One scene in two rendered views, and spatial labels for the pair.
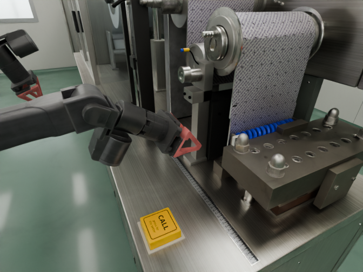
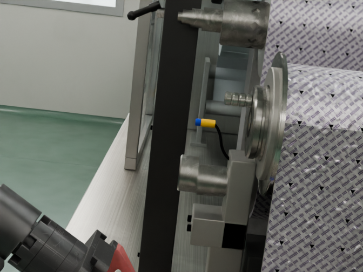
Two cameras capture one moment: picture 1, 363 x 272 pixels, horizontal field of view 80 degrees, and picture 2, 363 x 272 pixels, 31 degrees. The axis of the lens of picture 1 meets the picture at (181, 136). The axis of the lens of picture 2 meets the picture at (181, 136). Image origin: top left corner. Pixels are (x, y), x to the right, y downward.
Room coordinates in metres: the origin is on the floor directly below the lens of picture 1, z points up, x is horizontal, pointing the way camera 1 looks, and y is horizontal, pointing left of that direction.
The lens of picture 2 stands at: (-0.08, -0.30, 1.38)
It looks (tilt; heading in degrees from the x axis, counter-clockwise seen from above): 13 degrees down; 26
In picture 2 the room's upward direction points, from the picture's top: 6 degrees clockwise
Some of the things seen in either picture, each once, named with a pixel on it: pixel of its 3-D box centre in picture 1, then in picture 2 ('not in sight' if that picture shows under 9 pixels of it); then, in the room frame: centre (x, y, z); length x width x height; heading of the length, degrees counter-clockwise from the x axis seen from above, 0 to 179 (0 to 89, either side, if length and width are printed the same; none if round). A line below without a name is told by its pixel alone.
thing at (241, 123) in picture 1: (262, 124); not in sight; (0.55, -0.23, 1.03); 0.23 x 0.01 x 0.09; 116
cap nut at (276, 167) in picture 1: (277, 163); not in sight; (0.35, -0.19, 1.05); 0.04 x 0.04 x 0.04
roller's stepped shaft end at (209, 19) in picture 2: (149, 1); (200, 18); (0.74, 0.09, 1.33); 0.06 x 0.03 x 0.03; 116
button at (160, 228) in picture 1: (160, 227); not in sight; (0.30, 0.05, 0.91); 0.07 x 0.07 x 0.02; 26
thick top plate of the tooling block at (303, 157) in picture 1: (304, 153); not in sight; (0.46, -0.32, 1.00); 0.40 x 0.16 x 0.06; 116
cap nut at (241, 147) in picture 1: (242, 142); not in sight; (0.43, -0.14, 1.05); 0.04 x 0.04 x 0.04
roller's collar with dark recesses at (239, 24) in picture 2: (169, 1); (243, 23); (0.76, 0.04, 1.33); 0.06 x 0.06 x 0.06; 26
